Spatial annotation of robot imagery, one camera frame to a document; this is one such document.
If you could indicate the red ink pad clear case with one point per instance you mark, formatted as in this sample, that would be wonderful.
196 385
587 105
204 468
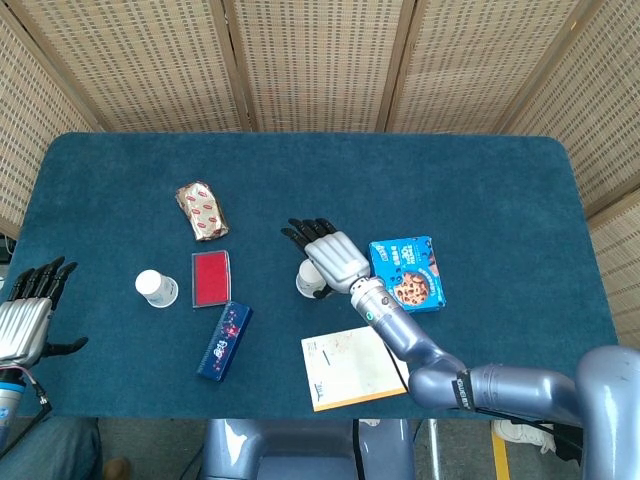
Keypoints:
211 279

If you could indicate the black cloth bundle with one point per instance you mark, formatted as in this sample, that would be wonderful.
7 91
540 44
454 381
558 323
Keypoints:
567 445

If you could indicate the dark blue long carton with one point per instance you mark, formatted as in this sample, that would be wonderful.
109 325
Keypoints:
224 341

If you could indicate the brown shoe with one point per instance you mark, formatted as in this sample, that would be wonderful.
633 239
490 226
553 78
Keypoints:
117 470

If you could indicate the woven bamboo screen panel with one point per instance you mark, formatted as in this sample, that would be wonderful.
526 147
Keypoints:
320 60
140 60
480 60
600 115
622 260
30 125

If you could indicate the metal stand pole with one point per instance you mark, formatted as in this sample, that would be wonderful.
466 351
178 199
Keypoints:
434 450

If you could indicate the white sneaker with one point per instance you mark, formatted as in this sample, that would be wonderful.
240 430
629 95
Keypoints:
520 432

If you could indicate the white notebook yellow edge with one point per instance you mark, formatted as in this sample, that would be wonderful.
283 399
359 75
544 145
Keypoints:
345 367

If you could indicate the gold foil snack wrapper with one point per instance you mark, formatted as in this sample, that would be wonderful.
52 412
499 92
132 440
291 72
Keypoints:
202 211

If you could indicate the grey-blue robot torso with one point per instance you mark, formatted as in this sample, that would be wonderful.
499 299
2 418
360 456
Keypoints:
300 450

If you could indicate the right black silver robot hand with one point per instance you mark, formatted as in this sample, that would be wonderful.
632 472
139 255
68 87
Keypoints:
335 260

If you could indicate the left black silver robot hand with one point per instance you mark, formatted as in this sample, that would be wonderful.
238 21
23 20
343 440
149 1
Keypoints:
22 330

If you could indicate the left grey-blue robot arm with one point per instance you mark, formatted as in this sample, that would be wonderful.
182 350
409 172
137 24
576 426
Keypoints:
7 400

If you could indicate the blue jeans leg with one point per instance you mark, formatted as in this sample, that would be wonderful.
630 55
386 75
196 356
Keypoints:
60 450

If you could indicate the white cup blue flower print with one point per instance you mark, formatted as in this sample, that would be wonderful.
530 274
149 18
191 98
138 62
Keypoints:
156 288

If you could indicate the blue chocolate cookie box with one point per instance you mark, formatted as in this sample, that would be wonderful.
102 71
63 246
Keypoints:
420 270

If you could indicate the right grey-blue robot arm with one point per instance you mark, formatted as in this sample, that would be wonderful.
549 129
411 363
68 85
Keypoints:
500 387

